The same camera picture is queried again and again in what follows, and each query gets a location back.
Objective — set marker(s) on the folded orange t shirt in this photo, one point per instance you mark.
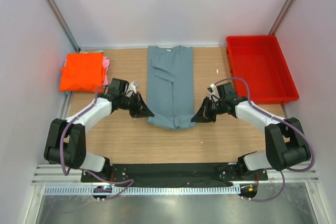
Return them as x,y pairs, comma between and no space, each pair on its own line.
82,72

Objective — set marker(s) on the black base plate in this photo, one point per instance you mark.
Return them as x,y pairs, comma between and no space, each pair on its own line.
193,175

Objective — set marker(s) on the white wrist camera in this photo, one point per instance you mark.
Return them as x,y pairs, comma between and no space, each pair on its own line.
131,89
213,93

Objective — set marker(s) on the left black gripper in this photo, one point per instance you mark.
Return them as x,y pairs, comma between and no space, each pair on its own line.
141,110

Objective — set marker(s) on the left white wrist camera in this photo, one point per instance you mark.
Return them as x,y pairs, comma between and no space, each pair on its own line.
131,89

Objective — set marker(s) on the right aluminium corner post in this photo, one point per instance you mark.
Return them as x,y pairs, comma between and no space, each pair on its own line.
281,16

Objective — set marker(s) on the grey-blue t shirt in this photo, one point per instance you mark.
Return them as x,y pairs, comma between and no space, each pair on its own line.
170,87

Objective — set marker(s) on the red plastic bin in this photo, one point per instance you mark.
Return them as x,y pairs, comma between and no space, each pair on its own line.
260,62

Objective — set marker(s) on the left aluminium corner post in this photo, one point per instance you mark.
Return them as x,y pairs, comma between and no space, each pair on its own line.
63,24

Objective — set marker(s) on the aluminium front rail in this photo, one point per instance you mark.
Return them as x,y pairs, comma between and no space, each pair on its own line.
50,174

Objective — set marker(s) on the folded pink t shirt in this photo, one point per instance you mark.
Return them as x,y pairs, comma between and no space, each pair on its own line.
105,65

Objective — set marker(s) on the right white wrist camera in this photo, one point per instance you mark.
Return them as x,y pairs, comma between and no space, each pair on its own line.
213,93

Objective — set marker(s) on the slotted cable duct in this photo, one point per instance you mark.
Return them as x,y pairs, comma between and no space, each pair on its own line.
104,190

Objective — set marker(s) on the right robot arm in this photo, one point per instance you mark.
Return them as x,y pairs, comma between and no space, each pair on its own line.
285,142

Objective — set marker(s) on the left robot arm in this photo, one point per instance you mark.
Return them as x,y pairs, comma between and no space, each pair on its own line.
66,140

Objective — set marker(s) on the aluminium corner post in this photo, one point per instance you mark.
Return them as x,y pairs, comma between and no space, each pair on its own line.
63,24
281,16

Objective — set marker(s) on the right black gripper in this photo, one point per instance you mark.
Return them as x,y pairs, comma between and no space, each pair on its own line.
202,115

